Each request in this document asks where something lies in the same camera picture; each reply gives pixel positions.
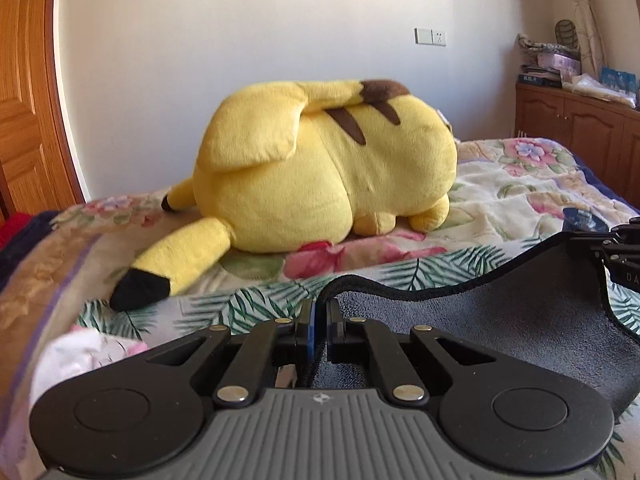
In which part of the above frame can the white and pink cloth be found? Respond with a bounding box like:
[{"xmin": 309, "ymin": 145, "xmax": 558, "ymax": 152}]
[{"xmin": 30, "ymin": 327, "xmax": 151, "ymax": 413}]

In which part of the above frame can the white plastic bag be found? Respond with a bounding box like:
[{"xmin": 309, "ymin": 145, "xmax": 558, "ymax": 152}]
[{"xmin": 562, "ymin": 73, "xmax": 632, "ymax": 105}]

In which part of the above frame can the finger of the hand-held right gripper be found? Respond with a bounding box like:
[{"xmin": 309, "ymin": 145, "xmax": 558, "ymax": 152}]
[
  {"xmin": 611, "ymin": 216, "xmax": 640, "ymax": 242},
  {"xmin": 572, "ymin": 230, "xmax": 640, "ymax": 267}
]

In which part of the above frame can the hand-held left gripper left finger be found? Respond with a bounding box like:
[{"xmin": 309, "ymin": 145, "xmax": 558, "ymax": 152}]
[{"xmin": 144, "ymin": 300, "xmax": 318, "ymax": 406}]

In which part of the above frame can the red cloth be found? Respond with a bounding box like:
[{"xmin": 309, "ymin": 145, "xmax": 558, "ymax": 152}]
[{"xmin": 0, "ymin": 212, "xmax": 33, "ymax": 252}]

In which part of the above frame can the yellow plush toy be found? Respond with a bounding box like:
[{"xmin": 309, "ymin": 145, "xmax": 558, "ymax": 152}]
[{"xmin": 109, "ymin": 77, "xmax": 459, "ymax": 312}]

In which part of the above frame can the floral curtain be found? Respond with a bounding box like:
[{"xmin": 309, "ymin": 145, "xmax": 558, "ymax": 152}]
[{"xmin": 550, "ymin": 0, "xmax": 640, "ymax": 81}]

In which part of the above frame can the blue box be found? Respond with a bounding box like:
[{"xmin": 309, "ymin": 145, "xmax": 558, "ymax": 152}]
[{"xmin": 599, "ymin": 66, "xmax": 639, "ymax": 109}]

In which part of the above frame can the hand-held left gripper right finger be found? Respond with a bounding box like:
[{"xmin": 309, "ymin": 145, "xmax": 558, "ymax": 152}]
[{"xmin": 325, "ymin": 299, "xmax": 497, "ymax": 407}]

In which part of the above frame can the floral blanket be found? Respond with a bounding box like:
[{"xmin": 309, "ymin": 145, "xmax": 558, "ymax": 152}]
[{"xmin": 0, "ymin": 137, "xmax": 640, "ymax": 480}]

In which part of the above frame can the dark blue cloth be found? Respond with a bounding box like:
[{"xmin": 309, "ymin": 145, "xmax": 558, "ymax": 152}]
[{"xmin": 0, "ymin": 209, "xmax": 62, "ymax": 283}]

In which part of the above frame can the white wall switch panel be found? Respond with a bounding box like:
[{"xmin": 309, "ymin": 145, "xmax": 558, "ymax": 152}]
[{"xmin": 414, "ymin": 27, "xmax": 448, "ymax": 48}]

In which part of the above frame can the wooden door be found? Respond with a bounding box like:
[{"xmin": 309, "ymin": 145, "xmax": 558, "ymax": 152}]
[{"xmin": 0, "ymin": 0, "xmax": 86, "ymax": 223}]

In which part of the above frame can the wooden cabinet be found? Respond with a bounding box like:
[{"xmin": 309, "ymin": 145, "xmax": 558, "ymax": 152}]
[{"xmin": 514, "ymin": 82, "xmax": 640, "ymax": 177}]

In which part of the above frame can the palm leaf printed sheet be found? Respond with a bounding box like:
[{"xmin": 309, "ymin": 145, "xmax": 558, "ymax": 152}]
[{"xmin": 77, "ymin": 242, "xmax": 640, "ymax": 480}]

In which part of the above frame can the stack of books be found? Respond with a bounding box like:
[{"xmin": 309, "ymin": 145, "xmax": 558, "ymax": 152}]
[{"xmin": 517, "ymin": 33, "xmax": 582, "ymax": 87}]

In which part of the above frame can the dark grey towel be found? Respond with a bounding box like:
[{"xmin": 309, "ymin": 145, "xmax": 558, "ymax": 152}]
[{"xmin": 298, "ymin": 230, "xmax": 640, "ymax": 423}]

